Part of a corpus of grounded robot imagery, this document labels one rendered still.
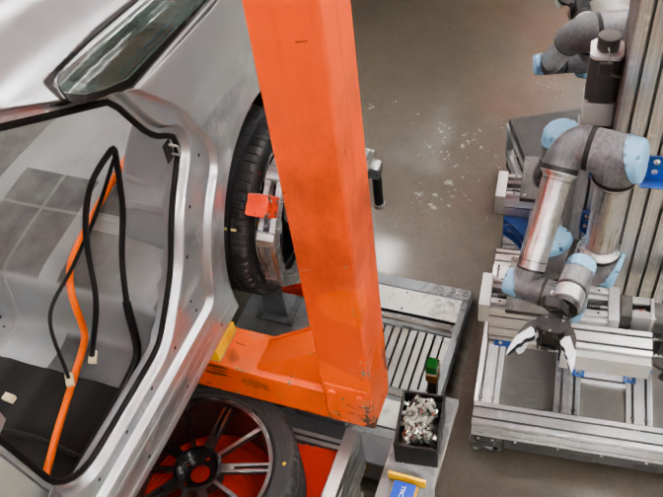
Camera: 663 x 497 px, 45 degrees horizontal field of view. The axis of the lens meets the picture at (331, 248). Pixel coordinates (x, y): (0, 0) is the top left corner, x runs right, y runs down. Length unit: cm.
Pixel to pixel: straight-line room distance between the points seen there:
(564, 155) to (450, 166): 210
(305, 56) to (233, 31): 81
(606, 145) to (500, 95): 257
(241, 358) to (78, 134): 104
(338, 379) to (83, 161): 120
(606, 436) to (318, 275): 136
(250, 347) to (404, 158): 187
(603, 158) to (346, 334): 82
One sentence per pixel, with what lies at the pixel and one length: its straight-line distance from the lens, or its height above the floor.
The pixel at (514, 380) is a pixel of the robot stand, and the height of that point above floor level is 21.
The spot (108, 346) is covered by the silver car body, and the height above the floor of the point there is 80.
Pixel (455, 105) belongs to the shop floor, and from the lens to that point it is 459.
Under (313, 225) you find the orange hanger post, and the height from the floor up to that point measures 145.
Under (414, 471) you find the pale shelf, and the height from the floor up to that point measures 45.
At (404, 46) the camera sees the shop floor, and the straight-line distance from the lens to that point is 506.
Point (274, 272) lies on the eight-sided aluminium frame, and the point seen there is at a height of 78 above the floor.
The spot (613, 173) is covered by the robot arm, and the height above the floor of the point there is 140.
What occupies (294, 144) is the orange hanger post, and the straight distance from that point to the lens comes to 176.
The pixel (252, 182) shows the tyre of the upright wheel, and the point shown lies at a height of 112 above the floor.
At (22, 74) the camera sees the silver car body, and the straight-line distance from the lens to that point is 186.
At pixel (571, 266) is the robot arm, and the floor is 125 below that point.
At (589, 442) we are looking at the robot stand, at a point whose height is 21.
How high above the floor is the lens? 282
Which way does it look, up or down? 47 degrees down
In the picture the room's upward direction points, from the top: 9 degrees counter-clockwise
